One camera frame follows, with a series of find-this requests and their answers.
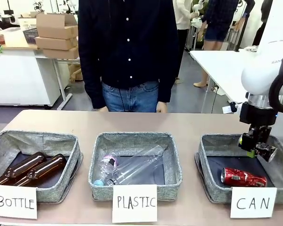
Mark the translucent white container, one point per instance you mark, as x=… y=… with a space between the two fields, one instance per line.
x=13 y=36

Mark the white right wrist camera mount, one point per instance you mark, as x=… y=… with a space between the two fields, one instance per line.
x=233 y=107

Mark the open cardboard box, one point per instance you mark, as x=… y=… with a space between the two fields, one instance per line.
x=57 y=26

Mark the clear water bottle blue cap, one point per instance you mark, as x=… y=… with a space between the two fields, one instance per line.
x=106 y=168

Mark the brown glass bottle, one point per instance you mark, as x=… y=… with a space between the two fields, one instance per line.
x=21 y=168
x=47 y=167

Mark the closed flat cardboard box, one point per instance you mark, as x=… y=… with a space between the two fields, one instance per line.
x=55 y=43
x=61 y=53

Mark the person's right forearm dark sleeve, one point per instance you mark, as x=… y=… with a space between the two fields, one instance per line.
x=94 y=89

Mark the wooden top desk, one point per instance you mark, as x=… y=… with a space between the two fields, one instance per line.
x=19 y=70

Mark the person's left hand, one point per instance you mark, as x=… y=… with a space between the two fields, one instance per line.
x=162 y=107

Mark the grey fabric basket can label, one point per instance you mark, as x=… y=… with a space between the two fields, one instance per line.
x=217 y=190

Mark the crushed red can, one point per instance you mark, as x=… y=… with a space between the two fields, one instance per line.
x=243 y=177

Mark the bystander in dark shorts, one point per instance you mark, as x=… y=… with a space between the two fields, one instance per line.
x=218 y=23

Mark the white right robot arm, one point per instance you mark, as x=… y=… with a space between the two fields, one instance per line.
x=259 y=70

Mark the bystander in white top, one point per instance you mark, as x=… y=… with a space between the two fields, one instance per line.
x=182 y=23

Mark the white paper sign CAN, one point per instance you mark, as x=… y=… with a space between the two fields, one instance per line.
x=253 y=202

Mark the clear plastic cup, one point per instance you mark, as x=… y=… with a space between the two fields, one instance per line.
x=139 y=164

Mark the white paper sign PLASTIC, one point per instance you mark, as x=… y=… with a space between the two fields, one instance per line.
x=134 y=203

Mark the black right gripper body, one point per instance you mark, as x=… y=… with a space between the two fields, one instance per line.
x=257 y=115

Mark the person in dark shirt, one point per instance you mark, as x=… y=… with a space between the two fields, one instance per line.
x=127 y=47

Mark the grey fabric basket plastic label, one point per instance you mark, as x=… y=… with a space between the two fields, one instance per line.
x=134 y=141

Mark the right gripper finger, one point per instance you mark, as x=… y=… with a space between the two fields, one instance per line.
x=262 y=147
x=248 y=144

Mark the white plastic crate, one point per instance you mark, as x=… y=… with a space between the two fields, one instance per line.
x=27 y=23

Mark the person's right hand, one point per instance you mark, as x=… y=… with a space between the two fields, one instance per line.
x=102 y=109

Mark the white paper sign BOTTLE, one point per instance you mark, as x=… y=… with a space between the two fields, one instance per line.
x=14 y=201

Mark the black mesh basket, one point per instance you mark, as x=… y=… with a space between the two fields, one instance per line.
x=31 y=35

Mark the person's left forearm dark sleeve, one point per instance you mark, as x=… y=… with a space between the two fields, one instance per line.
x=167 y=87

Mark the dark crushed can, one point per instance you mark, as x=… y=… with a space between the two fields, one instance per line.
x=271 y=155

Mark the grey fabric basket bottle label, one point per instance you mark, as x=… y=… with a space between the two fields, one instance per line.
x=61 y=186

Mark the white table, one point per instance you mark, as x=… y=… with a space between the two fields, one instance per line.
x=221 y=70

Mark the bystander in black clothes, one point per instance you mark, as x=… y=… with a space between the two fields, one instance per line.
x=261 y=23

